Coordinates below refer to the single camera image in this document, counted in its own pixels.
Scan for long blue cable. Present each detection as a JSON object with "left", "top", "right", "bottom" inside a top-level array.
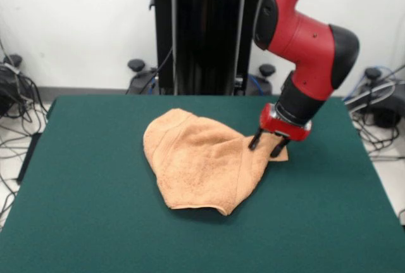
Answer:
[{"left": 342, "top": 63, "right": 405, "bottom": 103}]

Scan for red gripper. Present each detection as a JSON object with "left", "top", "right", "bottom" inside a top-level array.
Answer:
[{"left": 248, "top": 102, "right": 313, "bottom": 159}]

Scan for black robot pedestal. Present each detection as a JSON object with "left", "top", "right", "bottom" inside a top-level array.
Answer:
[{"left": 148, "top": 0, "right": 276, "bottom": 96}]

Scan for dark green table cloth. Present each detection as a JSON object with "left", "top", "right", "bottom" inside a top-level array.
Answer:
[{"left": 0, "top": 94, "right": 405, "bottom": 273}]

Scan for peach terry towel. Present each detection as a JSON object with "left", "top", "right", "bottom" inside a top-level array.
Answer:
[{"left": 142, "top": 108, "right": 290, "bottom": 217}]

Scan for black pedestal leg with knob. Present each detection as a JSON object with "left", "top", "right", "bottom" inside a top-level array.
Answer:
[
  {"left": 246, "top": 63, "right": 275, "bottom": 96},
  {"left": 125, "top": 59, "right": 159, "bottom": 96},
  {"left": 347, "top": 67, "right": 405, "bottom": 129},
  {"left": 0, "top": 53, "right": 23, "bottom": 117}
]

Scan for black cable tangle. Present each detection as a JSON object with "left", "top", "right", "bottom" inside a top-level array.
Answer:
[
  {"left": 347, "top": 108, "right": 404, "bottom": 162},
  {"left": 0, "top": 73, "right": 49, "bottom": 223}
]

